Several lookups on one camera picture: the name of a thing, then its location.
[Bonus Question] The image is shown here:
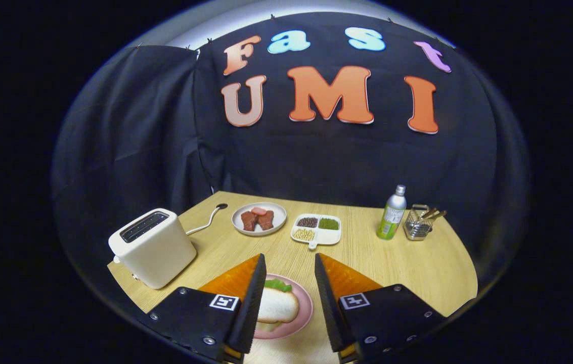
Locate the green and silver bottle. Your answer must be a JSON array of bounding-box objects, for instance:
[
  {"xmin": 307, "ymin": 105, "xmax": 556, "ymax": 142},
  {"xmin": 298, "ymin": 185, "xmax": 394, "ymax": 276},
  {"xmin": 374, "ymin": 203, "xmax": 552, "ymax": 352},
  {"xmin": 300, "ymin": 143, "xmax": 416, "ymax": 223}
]
[{"xmin": 376, "ymin": 185, "xmax": 407, "ymax": 240}]

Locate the pink round plate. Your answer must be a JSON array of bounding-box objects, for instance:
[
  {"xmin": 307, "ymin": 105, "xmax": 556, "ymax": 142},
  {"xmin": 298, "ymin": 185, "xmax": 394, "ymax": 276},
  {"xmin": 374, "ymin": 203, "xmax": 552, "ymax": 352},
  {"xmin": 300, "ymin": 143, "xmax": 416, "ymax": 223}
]
[{"xmin": 253, "ymin": 274, "xmax": 314, "ymax": 340}]

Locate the white round plate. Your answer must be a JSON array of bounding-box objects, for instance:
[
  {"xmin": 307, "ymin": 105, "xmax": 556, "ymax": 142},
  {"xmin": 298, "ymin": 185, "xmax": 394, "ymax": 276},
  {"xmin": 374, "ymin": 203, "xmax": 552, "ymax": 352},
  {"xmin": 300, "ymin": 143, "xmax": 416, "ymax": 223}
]
[{"xmin": 232, "ymin": 202, "xmax": 287, "ymax": 237}]

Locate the plain toasted bread slice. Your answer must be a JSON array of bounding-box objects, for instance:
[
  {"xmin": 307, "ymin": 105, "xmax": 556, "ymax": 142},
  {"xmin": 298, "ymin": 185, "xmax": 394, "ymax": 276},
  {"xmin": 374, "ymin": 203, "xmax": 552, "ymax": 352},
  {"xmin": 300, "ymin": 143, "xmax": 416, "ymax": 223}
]
[{"xmin": 257, "ymin": 287, "xmax": 300, "ymax": 324}]

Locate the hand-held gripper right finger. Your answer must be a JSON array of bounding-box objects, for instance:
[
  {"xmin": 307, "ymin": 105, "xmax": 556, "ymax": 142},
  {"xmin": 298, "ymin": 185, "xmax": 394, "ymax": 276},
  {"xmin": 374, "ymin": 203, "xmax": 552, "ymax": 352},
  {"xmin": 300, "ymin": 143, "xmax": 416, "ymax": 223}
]
[{"xmin": 314, "ymin": 253, "xmax": 446, "ymax": 363}]

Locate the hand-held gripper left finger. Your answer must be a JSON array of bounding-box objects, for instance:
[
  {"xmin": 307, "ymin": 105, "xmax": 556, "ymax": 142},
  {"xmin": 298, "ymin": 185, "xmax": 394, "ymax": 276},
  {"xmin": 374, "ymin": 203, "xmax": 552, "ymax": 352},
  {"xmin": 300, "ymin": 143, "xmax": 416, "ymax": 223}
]
[{"xmin": 140, "ymin": 253, "xmax": 267, "ymax": 363}]

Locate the black backdrop cloth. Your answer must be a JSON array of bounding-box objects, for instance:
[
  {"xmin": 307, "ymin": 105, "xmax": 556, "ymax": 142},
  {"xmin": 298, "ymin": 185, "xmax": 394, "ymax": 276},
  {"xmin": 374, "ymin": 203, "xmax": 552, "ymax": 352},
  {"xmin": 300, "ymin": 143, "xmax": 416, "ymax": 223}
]
[{"xmin": 51, "ymin": 11, "xmax": 527, "ymax": 304}]

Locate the metal wire basket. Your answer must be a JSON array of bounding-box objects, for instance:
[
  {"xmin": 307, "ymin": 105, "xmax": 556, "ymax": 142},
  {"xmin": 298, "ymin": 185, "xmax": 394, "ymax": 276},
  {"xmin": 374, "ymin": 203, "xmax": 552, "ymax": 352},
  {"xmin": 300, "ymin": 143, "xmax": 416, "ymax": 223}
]
[{"xmin": 403, "ymin": 204, "xmax": 433, "ymax": 241}]

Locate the white divided dish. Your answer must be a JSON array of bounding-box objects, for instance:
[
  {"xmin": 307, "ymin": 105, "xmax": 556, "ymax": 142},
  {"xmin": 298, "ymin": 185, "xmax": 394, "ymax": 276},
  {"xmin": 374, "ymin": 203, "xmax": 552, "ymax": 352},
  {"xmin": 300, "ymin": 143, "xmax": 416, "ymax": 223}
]
[{"xmin": 291, "ymin": 213, "xmax": 342, "ymax": 250}]

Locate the white toaster cable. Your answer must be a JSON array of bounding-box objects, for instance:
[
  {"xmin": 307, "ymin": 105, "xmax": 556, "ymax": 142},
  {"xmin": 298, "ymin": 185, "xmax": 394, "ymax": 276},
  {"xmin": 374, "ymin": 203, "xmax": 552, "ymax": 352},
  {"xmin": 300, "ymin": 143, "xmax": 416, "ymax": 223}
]
[{"xmin": 185, "ymin": 205, "xmax": 224, "ymax": 236}]

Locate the white toaster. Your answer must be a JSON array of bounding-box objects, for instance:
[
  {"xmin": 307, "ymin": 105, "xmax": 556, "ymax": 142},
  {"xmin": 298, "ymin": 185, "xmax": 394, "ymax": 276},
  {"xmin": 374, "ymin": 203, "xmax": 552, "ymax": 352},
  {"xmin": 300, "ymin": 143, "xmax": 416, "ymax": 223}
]
[{"xmin": 108, "ymin": 208, "xmax": 198, "ymax": 290}]

